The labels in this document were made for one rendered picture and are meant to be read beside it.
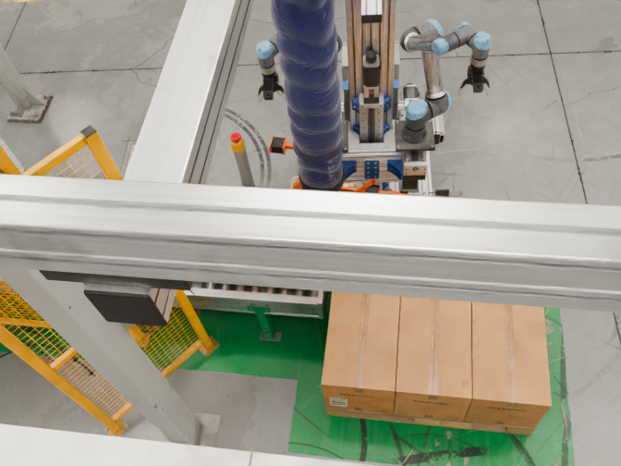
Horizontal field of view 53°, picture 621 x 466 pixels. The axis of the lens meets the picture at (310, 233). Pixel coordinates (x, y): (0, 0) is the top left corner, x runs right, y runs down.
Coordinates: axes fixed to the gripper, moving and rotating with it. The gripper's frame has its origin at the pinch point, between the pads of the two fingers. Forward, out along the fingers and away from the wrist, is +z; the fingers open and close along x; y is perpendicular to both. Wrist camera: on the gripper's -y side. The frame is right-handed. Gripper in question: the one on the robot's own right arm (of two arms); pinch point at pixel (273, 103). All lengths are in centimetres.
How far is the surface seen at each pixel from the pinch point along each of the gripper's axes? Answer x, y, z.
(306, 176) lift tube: -18.1, -42.4, 6.5
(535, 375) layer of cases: -134, -108, 98
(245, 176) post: 31, 18, 83
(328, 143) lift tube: -30, -45, -19
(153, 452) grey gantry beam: -27, -214, -170
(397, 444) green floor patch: -63, -130, 152
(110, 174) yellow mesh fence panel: 58, -72, -35
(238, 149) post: 30, 18, 56
